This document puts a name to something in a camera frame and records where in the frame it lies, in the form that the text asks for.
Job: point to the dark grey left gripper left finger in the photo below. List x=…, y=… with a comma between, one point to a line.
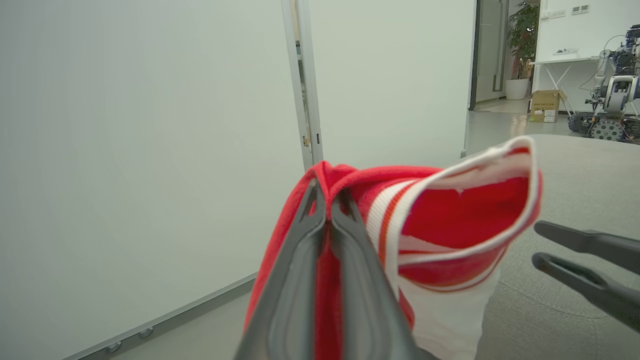
x=285, y=300

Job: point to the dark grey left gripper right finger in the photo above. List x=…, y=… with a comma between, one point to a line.
x=367, y=300

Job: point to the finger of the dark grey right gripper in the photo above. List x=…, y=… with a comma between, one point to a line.
x=590, y=241
x=585, y=285

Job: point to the red and white garment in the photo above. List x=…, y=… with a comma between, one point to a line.
x=450, y=225

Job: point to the wheeled robot with grey arm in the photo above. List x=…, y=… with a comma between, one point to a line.
x=612, y=95

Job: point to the cardboard box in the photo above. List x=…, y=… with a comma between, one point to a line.
x=545, y=106

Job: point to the white folding table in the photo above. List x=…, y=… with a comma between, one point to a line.
x=562, y=67

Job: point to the white partition panel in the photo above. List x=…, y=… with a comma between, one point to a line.
x=140, y=165
x=390, y=80

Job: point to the potted green plant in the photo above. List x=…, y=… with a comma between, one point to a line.
x=522, y=45

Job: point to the dark glass door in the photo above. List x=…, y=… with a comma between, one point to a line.
x=490, y=50

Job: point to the grey metal partition post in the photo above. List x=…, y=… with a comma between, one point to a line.
x=306, y=85

